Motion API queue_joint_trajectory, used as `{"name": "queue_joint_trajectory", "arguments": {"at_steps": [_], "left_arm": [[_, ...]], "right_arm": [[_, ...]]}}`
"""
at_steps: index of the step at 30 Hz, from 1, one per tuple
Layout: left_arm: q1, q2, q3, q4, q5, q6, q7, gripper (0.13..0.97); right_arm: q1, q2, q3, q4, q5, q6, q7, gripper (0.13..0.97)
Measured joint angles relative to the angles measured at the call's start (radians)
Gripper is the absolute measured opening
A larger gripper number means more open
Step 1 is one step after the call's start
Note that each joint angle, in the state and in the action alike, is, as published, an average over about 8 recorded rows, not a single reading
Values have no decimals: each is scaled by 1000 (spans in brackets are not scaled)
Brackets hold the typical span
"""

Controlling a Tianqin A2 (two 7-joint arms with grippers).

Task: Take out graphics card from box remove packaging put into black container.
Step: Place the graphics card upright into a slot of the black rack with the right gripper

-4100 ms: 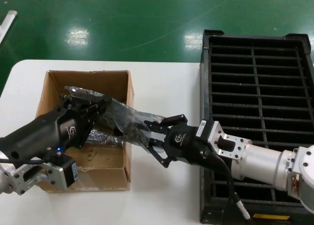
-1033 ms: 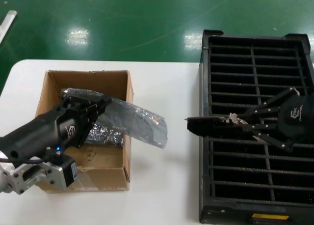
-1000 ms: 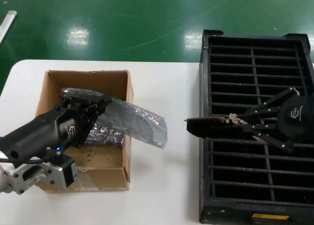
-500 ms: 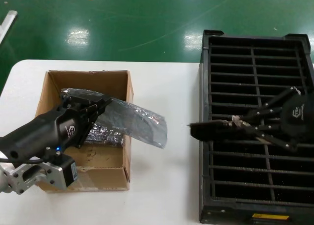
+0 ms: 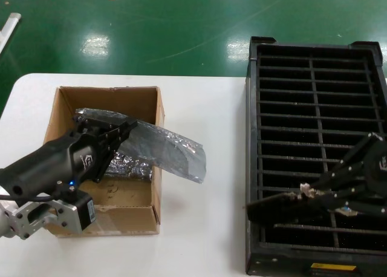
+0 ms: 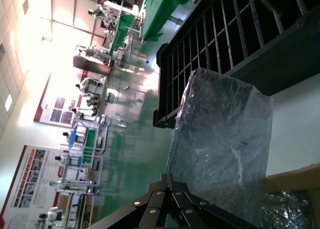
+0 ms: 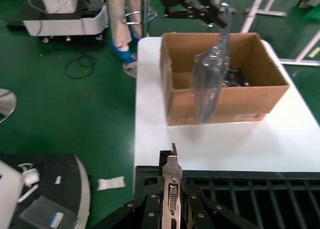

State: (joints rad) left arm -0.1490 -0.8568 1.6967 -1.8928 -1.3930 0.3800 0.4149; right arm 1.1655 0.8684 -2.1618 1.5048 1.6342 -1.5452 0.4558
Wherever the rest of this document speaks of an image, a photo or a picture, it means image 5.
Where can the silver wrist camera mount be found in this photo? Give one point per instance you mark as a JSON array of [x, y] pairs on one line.
[[69, 213]]

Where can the black slotted plastic container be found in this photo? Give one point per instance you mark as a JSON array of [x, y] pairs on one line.
[[281, 260]]

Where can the graphics card with silver bracket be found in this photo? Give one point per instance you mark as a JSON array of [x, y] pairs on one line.
[[306, 190]]

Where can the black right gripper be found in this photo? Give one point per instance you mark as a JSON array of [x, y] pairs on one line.
[[376, 168]]

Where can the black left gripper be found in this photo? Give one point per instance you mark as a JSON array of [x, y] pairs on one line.
[[54, 162]]

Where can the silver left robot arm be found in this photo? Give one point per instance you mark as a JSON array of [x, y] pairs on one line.
[[6, 222]]

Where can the grey antistatic bag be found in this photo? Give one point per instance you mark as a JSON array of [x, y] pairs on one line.
[[133, 168], [175, 150]]

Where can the open brown cardboard box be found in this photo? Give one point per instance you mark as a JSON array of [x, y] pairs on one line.
[[90, 104]]

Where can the white pipe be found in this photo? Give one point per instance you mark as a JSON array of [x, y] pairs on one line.
[[12, 21]]

